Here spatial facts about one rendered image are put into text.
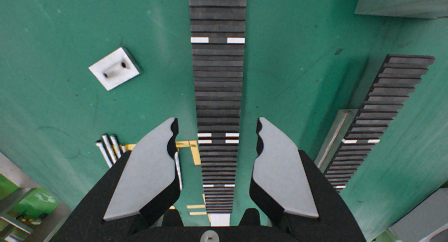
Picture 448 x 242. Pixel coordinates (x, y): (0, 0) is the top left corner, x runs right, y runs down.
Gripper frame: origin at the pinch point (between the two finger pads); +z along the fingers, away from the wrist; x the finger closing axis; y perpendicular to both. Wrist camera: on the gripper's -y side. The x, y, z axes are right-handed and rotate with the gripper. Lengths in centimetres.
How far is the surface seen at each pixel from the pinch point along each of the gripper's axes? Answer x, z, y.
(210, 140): -1.0, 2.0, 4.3
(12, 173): -187, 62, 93
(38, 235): -128, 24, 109
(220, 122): 0.2, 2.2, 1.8
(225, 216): 1.2, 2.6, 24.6
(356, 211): 36.7, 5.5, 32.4
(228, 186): 1.5, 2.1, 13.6
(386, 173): 34.6, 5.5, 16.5
